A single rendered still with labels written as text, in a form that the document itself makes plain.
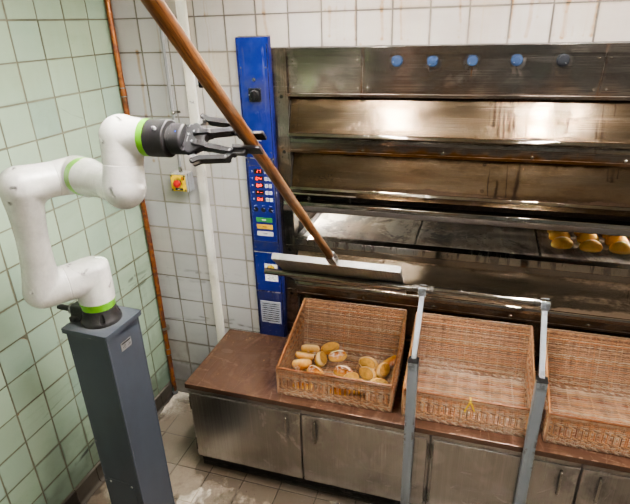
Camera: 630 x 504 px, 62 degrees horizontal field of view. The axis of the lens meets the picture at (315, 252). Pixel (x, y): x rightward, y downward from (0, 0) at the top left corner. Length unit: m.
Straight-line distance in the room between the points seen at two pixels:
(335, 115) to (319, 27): 0.38
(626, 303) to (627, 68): 1.01
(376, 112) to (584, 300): 1.28
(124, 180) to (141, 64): 1.53
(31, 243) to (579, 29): 2.09
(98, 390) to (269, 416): 0.84
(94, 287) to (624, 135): 2.10
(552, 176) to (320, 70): 1.11
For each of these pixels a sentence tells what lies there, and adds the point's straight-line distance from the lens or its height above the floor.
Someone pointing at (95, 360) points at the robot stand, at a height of 1.08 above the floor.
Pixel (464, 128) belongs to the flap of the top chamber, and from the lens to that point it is 2.37.
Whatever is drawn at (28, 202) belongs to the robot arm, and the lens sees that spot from 1.77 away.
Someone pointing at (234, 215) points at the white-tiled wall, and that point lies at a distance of 2.79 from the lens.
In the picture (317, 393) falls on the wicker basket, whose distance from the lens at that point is 2.51.
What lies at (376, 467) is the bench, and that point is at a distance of 2.65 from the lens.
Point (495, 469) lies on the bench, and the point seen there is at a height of 0.42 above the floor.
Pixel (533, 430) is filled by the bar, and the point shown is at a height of 0.72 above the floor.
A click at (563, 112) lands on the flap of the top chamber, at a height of 1.84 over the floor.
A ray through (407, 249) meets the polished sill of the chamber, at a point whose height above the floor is 1.18.
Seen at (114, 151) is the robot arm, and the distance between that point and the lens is 1.38.
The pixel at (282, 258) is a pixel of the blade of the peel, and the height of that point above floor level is 1.29.
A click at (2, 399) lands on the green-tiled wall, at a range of 2.56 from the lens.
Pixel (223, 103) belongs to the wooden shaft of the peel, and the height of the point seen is 2.06.
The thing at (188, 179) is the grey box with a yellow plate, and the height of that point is 1.48.
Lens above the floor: 2.21
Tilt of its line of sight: 24 degrees down
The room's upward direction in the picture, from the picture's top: 2 degrees counter-clockwise
